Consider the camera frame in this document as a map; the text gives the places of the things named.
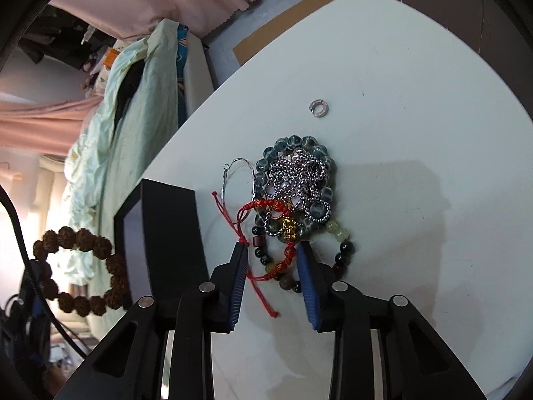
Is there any brown seed bead bracelet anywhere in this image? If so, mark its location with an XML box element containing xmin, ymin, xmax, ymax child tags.
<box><xmin>32</xmin><ymin>226</ymin><xmax>131</xmax><ymax>316</ymax></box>

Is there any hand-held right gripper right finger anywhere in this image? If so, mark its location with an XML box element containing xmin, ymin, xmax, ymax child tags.
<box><xmin>296</xmin><ymin>239</ymin><xmax>488</xmax><ymax>400</ymax></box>

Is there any silver chain necklace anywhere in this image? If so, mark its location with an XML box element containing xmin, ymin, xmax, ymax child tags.
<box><xmin>265</xmin><ymin>148</ymin><xmax>332</xmax><ymax>236</ymax></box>

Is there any dark mixed bead bracelet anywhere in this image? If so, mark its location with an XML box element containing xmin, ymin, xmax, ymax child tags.
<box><xmin>251</xmin><ymin>220</ymin><xmax>357</xmax><ymax>294</ymax></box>

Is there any silver hoop earring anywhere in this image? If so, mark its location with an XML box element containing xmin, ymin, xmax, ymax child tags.
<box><xmin>219</xmin><ymin>157</ymin><xmax>258</xmax><ymax>214</ymax></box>

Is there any pale green blanket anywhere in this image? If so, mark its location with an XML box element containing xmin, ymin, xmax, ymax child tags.
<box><xmin>45</xmin><ymin>20</ymin><xmax>188</xmax><ymax>326</ymax></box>

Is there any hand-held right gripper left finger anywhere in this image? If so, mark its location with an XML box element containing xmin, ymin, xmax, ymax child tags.
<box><xmin>54</xmin><ymin>241</ymin><xmax>251</xmax><ymax>400</ymax></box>

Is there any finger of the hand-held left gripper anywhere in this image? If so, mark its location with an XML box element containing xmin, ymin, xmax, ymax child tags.
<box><xmin>22</xmin><ymin>258</ymin><xmax>50</xmax><ymax>321</ymax></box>

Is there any black jewelry box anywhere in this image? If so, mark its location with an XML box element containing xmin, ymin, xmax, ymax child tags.
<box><xmin>114</xmin><ymin>178</ymin><xmax>210</xmax><ymax>328</ymax></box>

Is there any brown cardboard sheet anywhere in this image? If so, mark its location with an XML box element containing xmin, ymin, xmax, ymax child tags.
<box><xmin>232</xmin><ymin>0</ymin><xmax>339</xmax><ymax>68</ymax></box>

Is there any red string bracelet gold charm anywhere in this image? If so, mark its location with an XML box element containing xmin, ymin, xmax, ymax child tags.
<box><xmin>212</xmin><ymin>191</ymin><xmax>301</xmax><ymax>318</ymax></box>

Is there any black cable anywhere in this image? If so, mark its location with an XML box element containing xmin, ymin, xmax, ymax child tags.
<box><xmin>0</xmin><ymin>184</ymin><xmax>89</xmax><ymax>360</ymax></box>

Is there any white bed frame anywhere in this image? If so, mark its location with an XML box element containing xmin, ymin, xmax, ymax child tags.
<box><xmin>182</xmin><ymin>32</ymin><xmax>216</xmax><ymax>123</ymax></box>

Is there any blue printed cloth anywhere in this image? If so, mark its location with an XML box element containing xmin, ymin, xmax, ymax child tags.
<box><xmin>174</xmin><ymin>22</ymin><xmax>190</xmax><ymax>92</ymax></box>

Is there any grey stone bead bracelet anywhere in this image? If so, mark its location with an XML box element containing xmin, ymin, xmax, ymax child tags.
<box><xmin>253</xmin><ymin>134</ymin><xmax>334</xmax><ymax>239</ymax></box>

